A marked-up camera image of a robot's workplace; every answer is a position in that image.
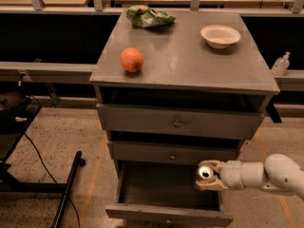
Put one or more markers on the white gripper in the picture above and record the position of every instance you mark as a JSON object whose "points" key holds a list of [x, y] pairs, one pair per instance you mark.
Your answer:
{"points": [[232, 174]]}

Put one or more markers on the orange soda can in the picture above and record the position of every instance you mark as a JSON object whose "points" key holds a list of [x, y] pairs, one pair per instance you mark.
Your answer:
{"points": [[205, 172]]}

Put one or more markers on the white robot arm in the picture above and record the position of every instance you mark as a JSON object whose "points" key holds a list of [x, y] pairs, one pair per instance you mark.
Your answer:
{"points": [[278, 175]]}

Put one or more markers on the grey bottom drawer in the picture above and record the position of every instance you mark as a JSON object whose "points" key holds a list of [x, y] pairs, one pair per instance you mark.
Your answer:
{"points": [[165, 193]]}

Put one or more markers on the grey drawer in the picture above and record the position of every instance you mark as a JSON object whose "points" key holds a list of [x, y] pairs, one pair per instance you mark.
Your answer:
{"points": [[172, 121], [167, 153], [165, 193]]}

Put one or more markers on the grey top drawer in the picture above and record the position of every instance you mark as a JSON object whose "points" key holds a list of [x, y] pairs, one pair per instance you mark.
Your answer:
{"points": [[172, 121]]}

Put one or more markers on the grey wooden drawer cabinet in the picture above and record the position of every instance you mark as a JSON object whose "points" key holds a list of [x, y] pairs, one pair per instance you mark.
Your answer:
{"points": [[181, 71]]}

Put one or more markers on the grey middle drawer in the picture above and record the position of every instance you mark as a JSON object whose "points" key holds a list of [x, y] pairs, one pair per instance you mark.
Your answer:
{"points": [[167, 153]]}

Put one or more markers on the black metal stand leg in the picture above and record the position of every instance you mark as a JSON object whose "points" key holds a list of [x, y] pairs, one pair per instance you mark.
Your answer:
{"points": [[67, 189]]}

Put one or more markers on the white paper bowl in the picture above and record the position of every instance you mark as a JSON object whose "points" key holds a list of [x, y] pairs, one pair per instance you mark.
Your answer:
{"points": [[220, 37]]}

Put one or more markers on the orange fruit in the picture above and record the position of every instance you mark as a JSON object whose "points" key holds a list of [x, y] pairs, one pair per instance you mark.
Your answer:
{"points": [[131, 59]]}

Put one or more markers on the green chip bag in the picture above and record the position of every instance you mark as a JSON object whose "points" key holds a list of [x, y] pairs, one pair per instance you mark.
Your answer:
{"points": [[145, 17]]}

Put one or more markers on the black cart with bag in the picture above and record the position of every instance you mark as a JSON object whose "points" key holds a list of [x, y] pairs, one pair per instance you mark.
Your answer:
{"points": [[16, 115]]}

